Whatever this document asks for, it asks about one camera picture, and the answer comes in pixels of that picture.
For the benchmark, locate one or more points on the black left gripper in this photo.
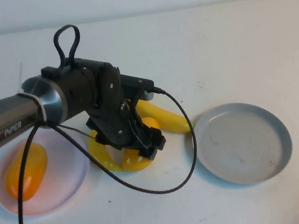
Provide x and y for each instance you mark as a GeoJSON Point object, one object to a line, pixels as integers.
{"type": "Point", "coordinates": [116, 127]}

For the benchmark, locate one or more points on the golden yellow plastic mango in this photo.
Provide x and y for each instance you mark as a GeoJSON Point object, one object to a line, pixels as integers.
{"type": "Point", "coordinates": [134, 164]}

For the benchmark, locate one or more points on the yellow banana vivid green tip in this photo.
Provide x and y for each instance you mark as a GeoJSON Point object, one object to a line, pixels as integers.
{"type": "Point", "coordinates": [166, 115]}

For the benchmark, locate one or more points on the yellow banana faint green tip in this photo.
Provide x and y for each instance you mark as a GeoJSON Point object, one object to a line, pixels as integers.
{"type": "Point", "coordinates": [100, 153]}

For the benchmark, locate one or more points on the deep orange plastic mango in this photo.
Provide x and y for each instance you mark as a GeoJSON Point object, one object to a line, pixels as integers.
{"type": "Point", "coordinates": [31, 175]}

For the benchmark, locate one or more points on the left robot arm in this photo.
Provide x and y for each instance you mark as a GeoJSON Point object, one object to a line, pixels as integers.
{"type": "Point", "coordinates": [81, 90]}

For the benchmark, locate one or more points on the pale blue round plate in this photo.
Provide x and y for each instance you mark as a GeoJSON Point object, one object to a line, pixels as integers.
{"type": "Point", "coordinates": [240, 144]}

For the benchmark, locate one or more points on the pale pink round plate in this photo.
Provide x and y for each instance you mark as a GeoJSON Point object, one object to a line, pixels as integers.
{"type": "Point", "coordinates": [65, 182]}

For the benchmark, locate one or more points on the thin black zip tie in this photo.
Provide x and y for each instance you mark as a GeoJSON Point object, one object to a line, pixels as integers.
{"type": "Point", "coordinates": [75, 130]}

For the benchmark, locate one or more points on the white zip tie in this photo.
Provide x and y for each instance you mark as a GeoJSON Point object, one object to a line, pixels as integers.
{"type": "Point", "coordinates": [40, 109]}

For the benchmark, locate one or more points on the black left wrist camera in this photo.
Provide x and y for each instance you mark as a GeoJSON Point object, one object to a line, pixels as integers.
{"type": "Point", "coordinates": [135, 82]}

